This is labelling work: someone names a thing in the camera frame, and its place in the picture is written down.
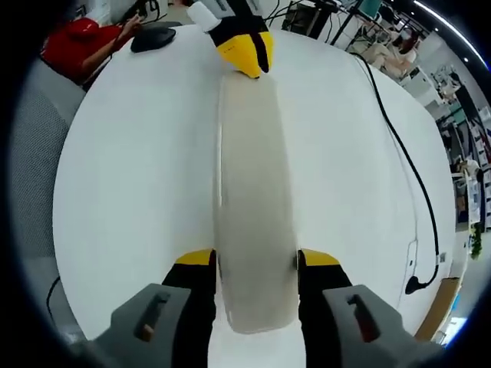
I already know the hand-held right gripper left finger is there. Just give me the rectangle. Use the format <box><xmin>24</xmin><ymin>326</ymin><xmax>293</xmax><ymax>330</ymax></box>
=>
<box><xmin>109</xmin><ymin>248</ymin><xmax>218</xmax><ymax>368</ymax></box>

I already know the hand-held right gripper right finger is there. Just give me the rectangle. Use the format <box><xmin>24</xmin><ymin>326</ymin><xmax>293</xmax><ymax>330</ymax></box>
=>
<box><xmin>297</xmin><ymin>248</ymin><xmax>442</xmax><ymax>368</ymax></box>

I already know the beige cutlery case base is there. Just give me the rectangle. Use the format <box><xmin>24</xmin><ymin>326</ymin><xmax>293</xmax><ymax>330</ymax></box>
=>
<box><xmin>213</xmin><ymin>74</ymin><xmax>298</xmax><ymax>335</ymax></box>

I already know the black computer mouse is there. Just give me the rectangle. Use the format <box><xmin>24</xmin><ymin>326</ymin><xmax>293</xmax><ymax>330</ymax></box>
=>
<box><xmin>130</xmin><ymin>25</ymin><xmax>177</xmax><ymax>54</ymax></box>

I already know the cardboard box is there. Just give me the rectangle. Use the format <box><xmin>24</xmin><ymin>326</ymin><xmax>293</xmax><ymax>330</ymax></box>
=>
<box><xmin>416</xmin><ymin>276</ymin><xmax>461</xmax><ymax>342</ymax></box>

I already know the white cabinet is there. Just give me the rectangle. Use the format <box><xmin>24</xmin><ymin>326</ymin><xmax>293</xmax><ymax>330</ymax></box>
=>
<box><xmin>398</xmin><ymin>64</ymin><xmax>434</xmax><ymax>104</ymax></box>

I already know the grey mesh office chair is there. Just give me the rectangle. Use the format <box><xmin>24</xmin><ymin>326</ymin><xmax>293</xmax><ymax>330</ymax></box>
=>
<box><xmin>9</xmin><ymin>61</ymin><xmax>87</xmax><ymax>338</ymax></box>

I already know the black power cable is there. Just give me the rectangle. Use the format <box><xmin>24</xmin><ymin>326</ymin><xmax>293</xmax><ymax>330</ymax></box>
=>
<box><xmin>351</xmin><ymin>51</ymin><xmax>440</xmax><ymax>295</ymax></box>

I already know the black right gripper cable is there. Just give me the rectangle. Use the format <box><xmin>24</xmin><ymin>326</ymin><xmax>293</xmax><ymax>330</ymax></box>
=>
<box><xmin>45</xmin><ymin>274</ymin><xmax>62</xmax><ymax>325</ymax></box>

